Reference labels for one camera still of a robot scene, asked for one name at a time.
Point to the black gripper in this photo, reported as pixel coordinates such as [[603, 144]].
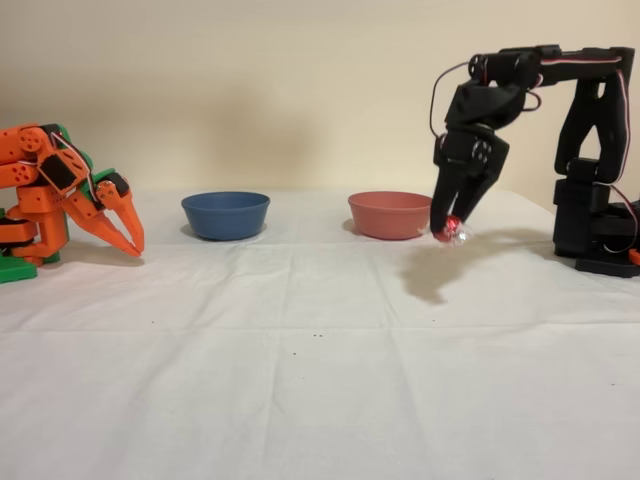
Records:
[[462, 159]]

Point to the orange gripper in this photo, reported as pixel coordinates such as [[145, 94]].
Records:
[[101, 201]]

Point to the red foil-wrapped candy ball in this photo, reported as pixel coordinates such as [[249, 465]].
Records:
[[452, 230]]

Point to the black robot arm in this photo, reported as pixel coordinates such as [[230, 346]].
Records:
[[595, 125]]

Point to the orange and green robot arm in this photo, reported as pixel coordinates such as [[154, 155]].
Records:
[[35, 200]]

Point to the red bowl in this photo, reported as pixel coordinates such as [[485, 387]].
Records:
[[390, 217]]

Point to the blue bowl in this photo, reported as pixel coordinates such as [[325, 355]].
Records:
[[225, 217]]

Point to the white tablecloth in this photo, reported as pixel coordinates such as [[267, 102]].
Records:
[[300, 375]]

